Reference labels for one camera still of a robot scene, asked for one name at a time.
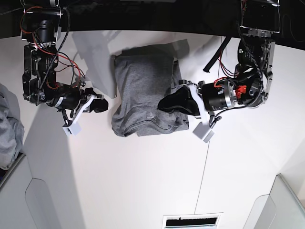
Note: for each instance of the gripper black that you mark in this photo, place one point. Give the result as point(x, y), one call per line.
point(187, 100)
point(75, 101)

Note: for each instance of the grey t-shirt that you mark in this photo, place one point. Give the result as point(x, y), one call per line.
point(144, 76)

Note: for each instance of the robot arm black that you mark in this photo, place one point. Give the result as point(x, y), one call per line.
point(248, 86)
point(40, 26)

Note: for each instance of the grey cloth pile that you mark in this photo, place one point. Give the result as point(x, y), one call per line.
point(11, 128)

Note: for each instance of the left white bin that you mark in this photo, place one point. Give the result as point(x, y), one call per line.
point(25, 201)

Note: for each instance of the white bin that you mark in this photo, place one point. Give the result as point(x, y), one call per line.
point(280, 209)
point(25, 201)

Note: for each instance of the right white bin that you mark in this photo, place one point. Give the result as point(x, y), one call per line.
point(280, 209)

